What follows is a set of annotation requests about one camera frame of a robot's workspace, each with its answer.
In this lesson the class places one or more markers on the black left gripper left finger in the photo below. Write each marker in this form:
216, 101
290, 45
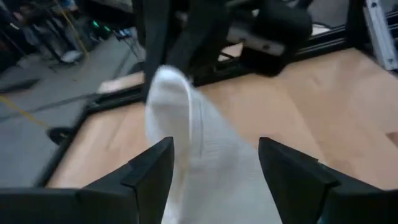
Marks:
130, 193

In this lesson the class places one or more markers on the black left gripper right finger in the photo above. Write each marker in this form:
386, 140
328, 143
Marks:
298, 193

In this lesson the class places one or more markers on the white plaid kitchen towel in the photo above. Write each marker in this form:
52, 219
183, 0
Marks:
205, 155

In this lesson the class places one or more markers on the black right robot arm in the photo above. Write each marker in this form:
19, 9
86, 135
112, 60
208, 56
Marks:
280, 25

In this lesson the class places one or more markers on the black aluminium table frame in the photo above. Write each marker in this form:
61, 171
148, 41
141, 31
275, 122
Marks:
115, 101

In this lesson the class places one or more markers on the silver aluminium post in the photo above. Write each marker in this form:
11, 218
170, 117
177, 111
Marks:
381, 34

